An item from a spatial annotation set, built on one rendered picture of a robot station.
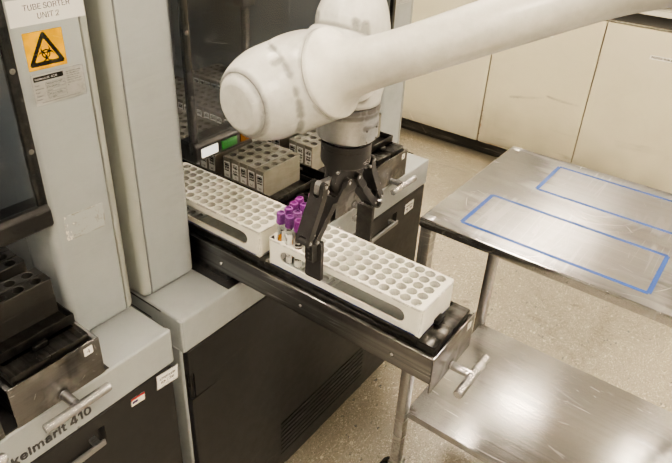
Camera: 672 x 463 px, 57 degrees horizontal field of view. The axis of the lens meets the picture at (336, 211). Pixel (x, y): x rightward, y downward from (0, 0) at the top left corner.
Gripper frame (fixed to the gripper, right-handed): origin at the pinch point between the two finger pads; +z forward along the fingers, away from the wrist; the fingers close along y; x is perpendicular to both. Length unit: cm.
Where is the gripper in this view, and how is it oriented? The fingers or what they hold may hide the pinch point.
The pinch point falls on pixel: (340, 252)
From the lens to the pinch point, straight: 100.2
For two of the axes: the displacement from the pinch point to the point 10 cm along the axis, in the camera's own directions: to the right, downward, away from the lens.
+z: -0.4, 8.6, 5.1
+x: -8.0, -3.4, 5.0
